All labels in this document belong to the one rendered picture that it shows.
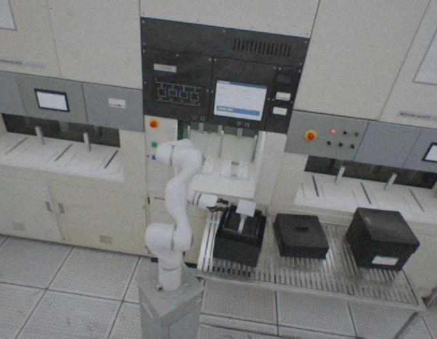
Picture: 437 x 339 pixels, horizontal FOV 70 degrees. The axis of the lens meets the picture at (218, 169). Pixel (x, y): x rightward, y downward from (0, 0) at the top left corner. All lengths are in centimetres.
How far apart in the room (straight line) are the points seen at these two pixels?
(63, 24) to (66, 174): 104
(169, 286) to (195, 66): 119
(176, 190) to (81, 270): 167
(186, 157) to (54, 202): 156
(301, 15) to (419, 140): 100
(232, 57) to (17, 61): 125
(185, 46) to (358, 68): 92
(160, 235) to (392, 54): 147
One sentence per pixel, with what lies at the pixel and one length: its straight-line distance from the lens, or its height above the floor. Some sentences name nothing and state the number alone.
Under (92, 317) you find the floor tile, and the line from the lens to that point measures 268.
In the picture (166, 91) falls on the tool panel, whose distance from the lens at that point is 189.
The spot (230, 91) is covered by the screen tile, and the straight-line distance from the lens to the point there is 183.
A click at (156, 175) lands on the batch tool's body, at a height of 95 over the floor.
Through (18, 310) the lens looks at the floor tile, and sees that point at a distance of 287.
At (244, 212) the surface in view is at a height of 108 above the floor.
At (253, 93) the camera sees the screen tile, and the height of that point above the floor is 163.
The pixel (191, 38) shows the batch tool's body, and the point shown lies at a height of 188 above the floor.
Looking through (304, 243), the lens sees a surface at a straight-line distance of 203.
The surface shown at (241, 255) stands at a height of 83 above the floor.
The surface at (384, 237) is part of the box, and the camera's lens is 208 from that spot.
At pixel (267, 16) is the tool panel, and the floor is 203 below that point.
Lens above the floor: 227
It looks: 35 degrees down
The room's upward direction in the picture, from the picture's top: 7 degrees clockwise
